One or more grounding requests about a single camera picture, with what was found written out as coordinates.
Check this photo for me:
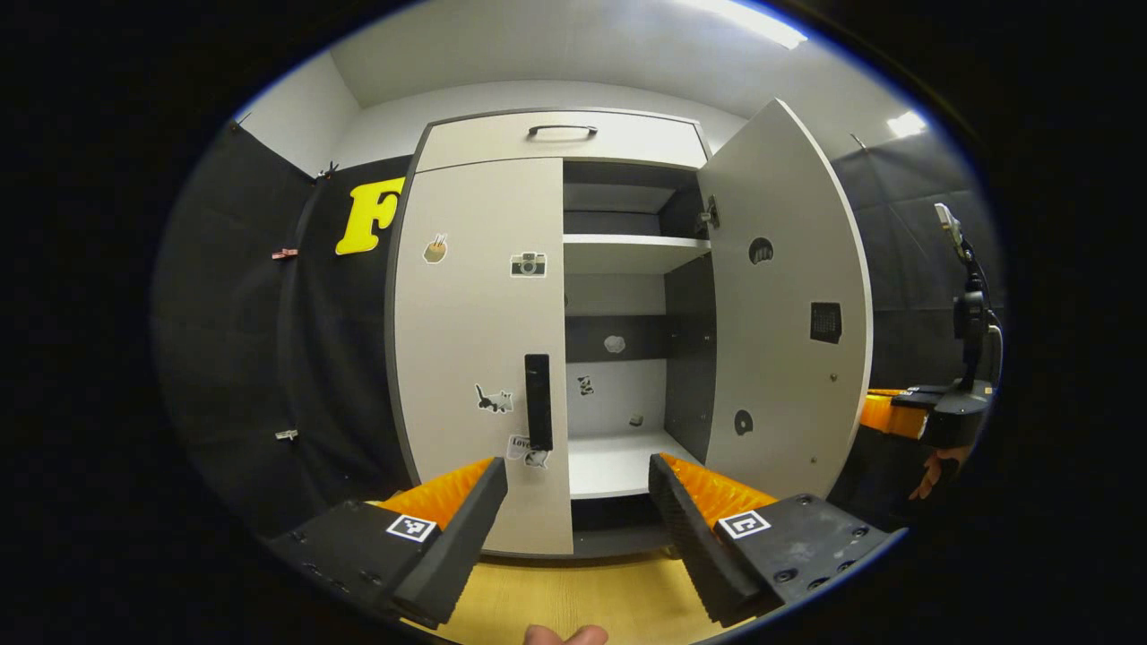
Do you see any white double-door shoe cabinet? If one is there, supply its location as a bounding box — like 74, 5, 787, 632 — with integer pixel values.
384, 106, 720, 561

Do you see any white cabinet drawer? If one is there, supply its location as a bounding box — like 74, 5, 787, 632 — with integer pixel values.
415, 109, 711, 174

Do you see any black door handle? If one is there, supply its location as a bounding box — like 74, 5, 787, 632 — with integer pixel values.
524, 354, 554, 452

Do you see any white cabinet door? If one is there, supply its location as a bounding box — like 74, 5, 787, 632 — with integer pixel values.
385, 157, 574, 556
697, 97, 875, 503

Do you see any white cabinet shelf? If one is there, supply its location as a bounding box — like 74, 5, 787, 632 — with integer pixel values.
567, 430, 704, 500
563, 235, 713, 275

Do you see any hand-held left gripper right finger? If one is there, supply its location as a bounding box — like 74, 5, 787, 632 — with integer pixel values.
647, 452, 908, 628

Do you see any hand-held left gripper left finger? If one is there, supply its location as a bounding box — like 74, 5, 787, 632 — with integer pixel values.
260, 457, 509, 628

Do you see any black backdrop cloth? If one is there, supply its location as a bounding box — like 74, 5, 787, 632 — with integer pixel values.
152, 121, 1005, 538

